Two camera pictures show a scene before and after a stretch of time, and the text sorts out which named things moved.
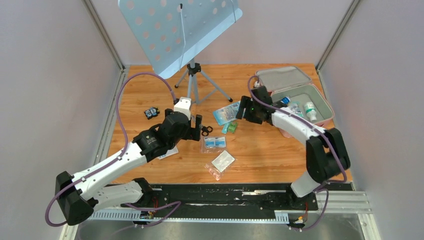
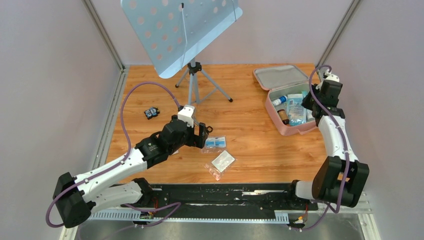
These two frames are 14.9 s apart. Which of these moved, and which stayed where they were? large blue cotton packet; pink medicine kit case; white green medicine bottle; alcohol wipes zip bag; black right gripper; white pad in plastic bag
Moved: black right gripper; large blue cotton packet
Stayed: white green medicine bottle; pink medicine kit case; alcohol wipes zip bag; white pad in plastic bag
